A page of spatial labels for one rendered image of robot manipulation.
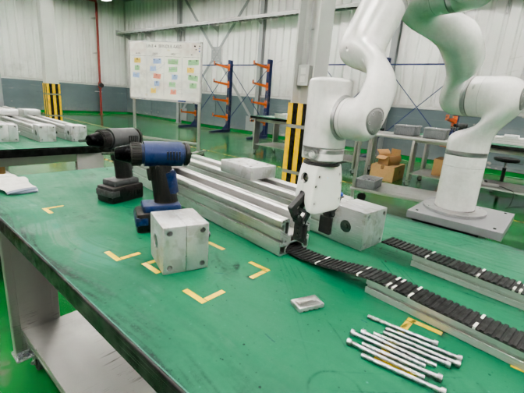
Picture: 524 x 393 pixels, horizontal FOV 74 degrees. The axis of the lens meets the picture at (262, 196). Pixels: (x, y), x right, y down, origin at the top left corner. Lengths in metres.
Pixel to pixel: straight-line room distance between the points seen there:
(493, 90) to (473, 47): 0.18
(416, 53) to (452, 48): 7.82
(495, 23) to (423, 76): 1.49
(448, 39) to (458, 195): 0.47
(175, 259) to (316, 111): 0.39
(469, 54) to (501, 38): 7.48
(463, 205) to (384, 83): 0.69
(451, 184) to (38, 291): 1.51
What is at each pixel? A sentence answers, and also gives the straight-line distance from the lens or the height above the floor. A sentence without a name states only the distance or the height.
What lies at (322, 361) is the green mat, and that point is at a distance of 0.53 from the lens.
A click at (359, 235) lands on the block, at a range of 0.87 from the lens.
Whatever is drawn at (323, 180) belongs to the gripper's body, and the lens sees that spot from 0.70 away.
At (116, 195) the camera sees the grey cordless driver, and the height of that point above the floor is 0.81.
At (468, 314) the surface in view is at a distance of 0.66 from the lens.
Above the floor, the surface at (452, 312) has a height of 0.81.
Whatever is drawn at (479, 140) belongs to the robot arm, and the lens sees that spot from 1.24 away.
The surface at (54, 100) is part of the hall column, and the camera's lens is 10.82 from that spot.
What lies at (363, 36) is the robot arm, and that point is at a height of 1.24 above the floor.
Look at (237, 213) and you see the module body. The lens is 0.87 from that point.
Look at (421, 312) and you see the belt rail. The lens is 0.67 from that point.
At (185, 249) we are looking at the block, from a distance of 0.69.
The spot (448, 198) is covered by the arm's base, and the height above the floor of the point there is 0.85.
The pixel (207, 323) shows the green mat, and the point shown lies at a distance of 0.57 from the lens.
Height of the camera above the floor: 1.11
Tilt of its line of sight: 16 degrees down
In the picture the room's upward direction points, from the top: 4 degrees clockwise
